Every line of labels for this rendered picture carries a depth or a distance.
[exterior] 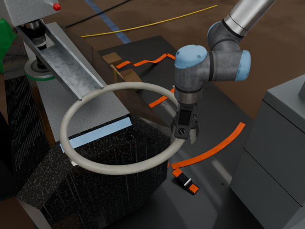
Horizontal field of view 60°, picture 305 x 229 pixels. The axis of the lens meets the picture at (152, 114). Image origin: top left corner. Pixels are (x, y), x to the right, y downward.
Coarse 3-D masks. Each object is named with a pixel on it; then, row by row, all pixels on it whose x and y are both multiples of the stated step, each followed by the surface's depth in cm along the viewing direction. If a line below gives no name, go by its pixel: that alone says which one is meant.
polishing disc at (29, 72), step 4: (32, 60) 140; (36, 60) 140; (28, 64) 137; (32, 64) 137; (36, 64) 137; (24, 68) 135; (28, 68) 135; (32, 68) 135; (36, 68) 135; (28, 72) 132; (32, 72) 132; (36, 72) 132; (40, 72) 132; (44, 72) 132; (48, 72) 132; (32, 76) 131; (36, 76) 130; (40, 76) 130; (44, 76) 130; (48, 76) 131
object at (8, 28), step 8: (0, 24) 245; (8, 24) 249; (0, 32) 248; (8, 32) 252; (0, 40) 251; (8, 40) 252; (0, 48) 254; (8, 48) 256; (0, 56) 259; (0, 64) 263
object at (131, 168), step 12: (120, 84) 116; (132, 84) 116; (144, 84) 115; (84, 96) 111; (96, 96) 114; (168, 96) 110; (72, 108) 106; (60, 132) 96; (180, 144) 89; (72, 156) 87; (156, 156) 85; (168, 156) 86; (84, 168) 85; (96, 168) 83; (108, 168) 83; (120, 168) 82; (132, 168) 82; (144, 168) 83
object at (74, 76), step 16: (16, 32) 123; (48, 32) 126; (32, 48) 120; (48, 48) 124; (64, 48) 121; (48, 64) 115; (64, 64) 121; (80, 64) 118; (64, 80) 111; (80, 80) 118; (96, 80) 114; (80, 96) 108
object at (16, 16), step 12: (0, 0) 102; (12, 0) 102; (24, 0) 105; (36, 0) 108; (48, 0) 112; (0, 12) 110; (12, 12) 104; (24, 12) 107; (36, 12) 111; (48, 12) 114; (12, 24) 107
